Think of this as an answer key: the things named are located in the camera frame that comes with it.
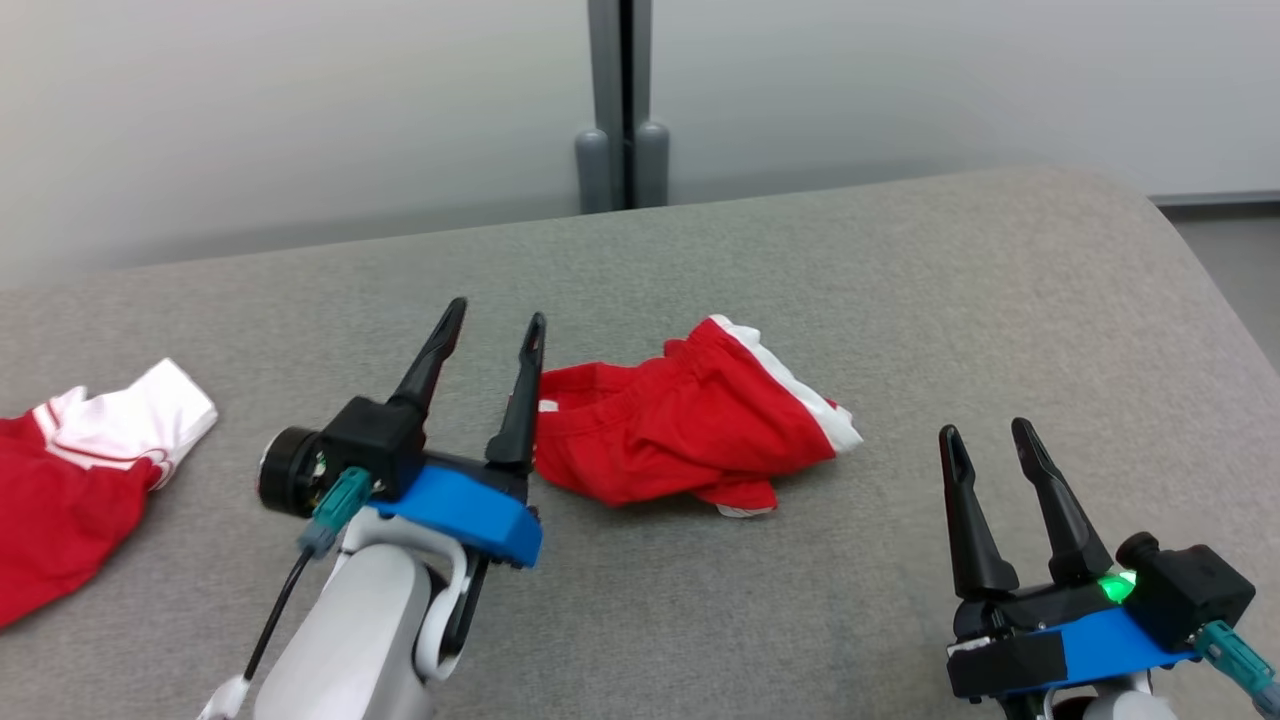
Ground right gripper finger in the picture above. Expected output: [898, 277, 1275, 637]
[1011, 418, 1114, 588]
[939, 425, 1020, 601]

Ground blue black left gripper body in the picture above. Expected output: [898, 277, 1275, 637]
[370, 450, 544, 569]

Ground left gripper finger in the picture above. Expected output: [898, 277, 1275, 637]
[487, 312, 547, 471]
[388, 297, 468, 419]

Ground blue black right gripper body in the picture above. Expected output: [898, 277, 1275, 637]
[945, 570, 1197, 701]

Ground red shorts white trim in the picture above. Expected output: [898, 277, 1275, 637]
[533, 315, 864, 518]

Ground red shirt white sleeves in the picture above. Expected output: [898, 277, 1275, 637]
[0, 358, 219, 631]

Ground left black cable teal plug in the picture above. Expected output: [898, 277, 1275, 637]
[197, 466, 375, 720]

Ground black cable teal plug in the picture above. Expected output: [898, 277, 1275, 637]
[1195, 620, 1280, 716]
[197, 466, 375, 720]

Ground right black cable teal plug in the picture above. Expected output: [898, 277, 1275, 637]
[1195, 620, 1280, 716]

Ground white cable label tag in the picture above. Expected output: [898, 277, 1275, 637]
[197, 678, 249, 720]

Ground grey partition post two feet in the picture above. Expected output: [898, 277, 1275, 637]
[575, 0, 671, 214]

